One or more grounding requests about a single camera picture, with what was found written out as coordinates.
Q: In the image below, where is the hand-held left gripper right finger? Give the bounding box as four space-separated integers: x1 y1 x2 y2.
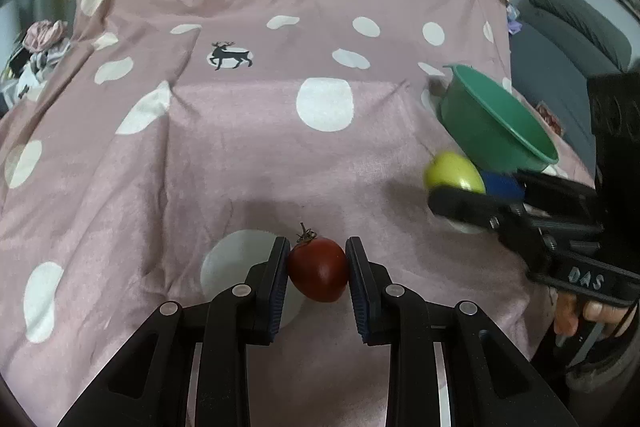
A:
346 237 581 427

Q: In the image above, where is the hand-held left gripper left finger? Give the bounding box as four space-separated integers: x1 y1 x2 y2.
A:
57 237 292 427

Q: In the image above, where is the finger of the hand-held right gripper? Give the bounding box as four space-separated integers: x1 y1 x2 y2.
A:
429 186 538 260
482 169 603 228

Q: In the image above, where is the oval green jujube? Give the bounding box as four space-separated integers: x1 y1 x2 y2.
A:
424 151 487 196

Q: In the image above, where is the dark red tomato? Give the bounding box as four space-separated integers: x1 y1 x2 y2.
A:
287 223 350 304

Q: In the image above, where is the green plastic bowl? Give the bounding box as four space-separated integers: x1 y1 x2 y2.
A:
439 64 559 174

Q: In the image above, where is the person's right hand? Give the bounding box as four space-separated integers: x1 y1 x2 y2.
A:
552 293 637 339

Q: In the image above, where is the red snack packet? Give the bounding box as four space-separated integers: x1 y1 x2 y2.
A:
536 102 565 136

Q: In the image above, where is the grey sofa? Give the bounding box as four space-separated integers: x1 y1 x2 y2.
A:
510 0 633 158

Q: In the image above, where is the pink polka dot blanket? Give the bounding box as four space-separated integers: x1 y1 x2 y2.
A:
0 0 601 427

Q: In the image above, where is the pile of crumpled clothes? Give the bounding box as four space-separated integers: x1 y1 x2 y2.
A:
0 19 71 108

